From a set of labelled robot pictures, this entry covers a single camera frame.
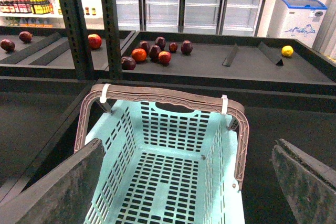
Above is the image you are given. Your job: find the red apple on shelf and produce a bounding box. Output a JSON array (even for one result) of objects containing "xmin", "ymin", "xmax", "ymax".
[{"xmin": 158, "ymin": 51, "xmax": 172, "ymax": 65}]

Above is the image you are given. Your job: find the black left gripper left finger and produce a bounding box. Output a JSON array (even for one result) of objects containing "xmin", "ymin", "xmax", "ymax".
[{"xmin": 1, "ymin": 138, "xmax": 104, "ymax": 223}]

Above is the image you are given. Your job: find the dark maroon fruit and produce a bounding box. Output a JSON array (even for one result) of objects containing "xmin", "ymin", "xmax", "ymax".
[
  {"xmin": 181, "ymin": 40, "xmax": 193, "ymax": 55},
  {"xmin": 148, "ymin": 45, "xmax": 162, "ymax": 62},
  {"xmin": 154, "ymin": 36, "xmax": 166, "ymax": 50},
  {"xmin": 139, "ymin": 41, "xmax": 151, "ymax": 53}
]

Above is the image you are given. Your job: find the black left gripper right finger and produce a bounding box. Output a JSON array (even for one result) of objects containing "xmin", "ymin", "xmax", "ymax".
[{"xmin": 271, "ymin": 139, "xmax": 335, "ymax": 223}]

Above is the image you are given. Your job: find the black perforated shelf post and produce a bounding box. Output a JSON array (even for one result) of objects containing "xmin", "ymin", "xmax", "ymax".
[
  {"xmin": 59, "ymin": 0, "xmax": 94, "ymax": 80},
  {"xmin": 101, "ymin": 0, "xmax": 122, "ymax": 80}
]

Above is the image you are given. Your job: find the white zip tie left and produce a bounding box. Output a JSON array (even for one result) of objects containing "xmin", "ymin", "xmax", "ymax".
[{"xmin": 99, "ymin": 83, "xmax": 111, "ymax": 104}]

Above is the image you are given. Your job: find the dark maroon fruit right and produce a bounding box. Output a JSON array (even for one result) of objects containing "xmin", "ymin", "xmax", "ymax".
[{"xmin": 181, "ymin": 40, "xmax": 193, "ymax": 55}]

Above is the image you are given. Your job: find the dark maroon fruit back top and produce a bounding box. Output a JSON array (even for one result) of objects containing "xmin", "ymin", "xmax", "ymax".
[{"xmin": 154, "ymin": 36, "xmax": 166, "ymax": 50}]

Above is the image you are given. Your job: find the glass door refrigerator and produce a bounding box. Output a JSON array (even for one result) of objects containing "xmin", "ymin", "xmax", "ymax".
[{"xmin": 117, "ymin": 0, "xmax": 265, "ymax": 36}]

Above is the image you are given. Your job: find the orange red fruit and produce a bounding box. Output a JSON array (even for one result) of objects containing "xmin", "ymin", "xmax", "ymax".
[{"xmin": 131, "ymin": 48, "xmax": 147, "ymax": 62}]

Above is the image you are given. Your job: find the dark maroon fruit centre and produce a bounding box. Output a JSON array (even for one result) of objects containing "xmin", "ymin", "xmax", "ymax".
[{"xmin": 148, "ymin": 45, "xmax": 162, "ymax": 62}]

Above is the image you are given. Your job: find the red apple left shelf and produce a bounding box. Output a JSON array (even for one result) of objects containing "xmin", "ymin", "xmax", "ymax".
[{"xmin": 88, "ymin": 34, "xmax": 102, "ymax": 50}]

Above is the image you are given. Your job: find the black shelf divider right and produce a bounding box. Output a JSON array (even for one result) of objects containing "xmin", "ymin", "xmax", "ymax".
[{"xmin": 257, "ymin": 41, "xmax": 284, "ymax": 67}]

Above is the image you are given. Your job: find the white zip tie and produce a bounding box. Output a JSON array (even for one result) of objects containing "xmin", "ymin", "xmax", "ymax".
[
  {"xmin": 221, "ymin": 94, "xmax": 228, "ymax": 115},
  {"xmin": 99, "ymin": 83, "xmax": 111, "ymax": 104}
]

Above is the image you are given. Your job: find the dark red fruit front left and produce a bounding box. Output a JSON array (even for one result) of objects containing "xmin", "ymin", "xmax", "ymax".
[{"xmin": 121, "ymin": 57, "xmax": 137, "ymax": 70}]

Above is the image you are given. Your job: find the mauve basket handle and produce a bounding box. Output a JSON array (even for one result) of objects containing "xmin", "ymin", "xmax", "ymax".
[{"xmin": 74, "ymin": 84, "xmax": 249, "ymax": 190}]

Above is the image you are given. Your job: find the black perforated shelf post rear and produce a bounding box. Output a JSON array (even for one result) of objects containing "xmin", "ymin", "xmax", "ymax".
[{"xmin": 101, "ymin": 0, "xmax": 122, "ymax": 80}]

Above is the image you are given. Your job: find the black shelf divider left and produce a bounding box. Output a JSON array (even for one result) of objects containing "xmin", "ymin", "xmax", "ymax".
[{"xmin": 222, "ymin": 44, "xmax": 238, "ymax": 67}]

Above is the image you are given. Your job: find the black shelf divider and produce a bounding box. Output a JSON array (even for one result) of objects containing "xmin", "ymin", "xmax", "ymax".
[
  {"xmin": 257, "ymin": 41, "xmax": 284, "ymax": 67},
  {"xmin": 222, "ymin": 44, "xmax": 238, "ymax": 67}
]

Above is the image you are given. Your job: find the dark fruit far left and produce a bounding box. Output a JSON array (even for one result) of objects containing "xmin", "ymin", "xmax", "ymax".
[{"xmin": 1, "ymin": 39, "xmax": 15, "ymax": 52}]

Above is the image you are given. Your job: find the white blue chest freezer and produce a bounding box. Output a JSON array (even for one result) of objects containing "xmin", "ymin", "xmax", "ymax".
[{"xmin": 267, "ymin": 0, "xmax": 328, "ymax": 47}]

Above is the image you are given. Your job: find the white zip tie right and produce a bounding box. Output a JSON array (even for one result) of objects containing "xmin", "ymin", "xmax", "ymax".
[{"xmin": 221, "ymin": 94, "xmax": 228, "ymax": 115}]

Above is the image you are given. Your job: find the light blue plastic basket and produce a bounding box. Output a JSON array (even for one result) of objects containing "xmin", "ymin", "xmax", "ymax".
[{"xmin": 85, "ymin": 100, "xmax": 245, "ymax": 223}]

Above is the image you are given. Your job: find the dark maroon fruit back left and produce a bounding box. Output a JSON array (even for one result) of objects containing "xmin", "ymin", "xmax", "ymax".
[{"xmin": 139, "ymin": 41, "xmax": 151, "ymax": 53}]

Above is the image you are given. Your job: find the row of sauce bottles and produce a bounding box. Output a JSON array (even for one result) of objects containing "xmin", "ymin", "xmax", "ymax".
[{"xmin": 1, "ymin": 0, "xmax": 54, "ymax": 15}]

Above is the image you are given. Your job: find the yellow lemon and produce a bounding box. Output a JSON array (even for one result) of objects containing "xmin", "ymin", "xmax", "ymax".
[{"xmin": 281, "ymin": 46, "xmax": 294, "ymax": 58}]

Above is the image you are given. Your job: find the small dark red fruit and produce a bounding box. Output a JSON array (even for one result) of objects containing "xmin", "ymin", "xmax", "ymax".
[{"xmin": 169, "ymin": 42, "xmax": 178, "ymax": 53}]

